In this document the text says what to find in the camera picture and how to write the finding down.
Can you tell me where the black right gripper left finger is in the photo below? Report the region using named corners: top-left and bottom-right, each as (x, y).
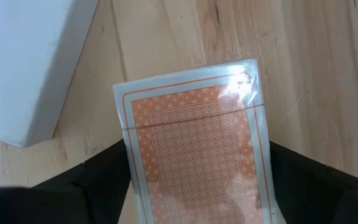
top-left (0, 139), bottom-right (134, 224)

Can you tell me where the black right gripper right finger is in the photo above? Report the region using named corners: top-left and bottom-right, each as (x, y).
top-left (268, 141), bottom-right (358, 224)

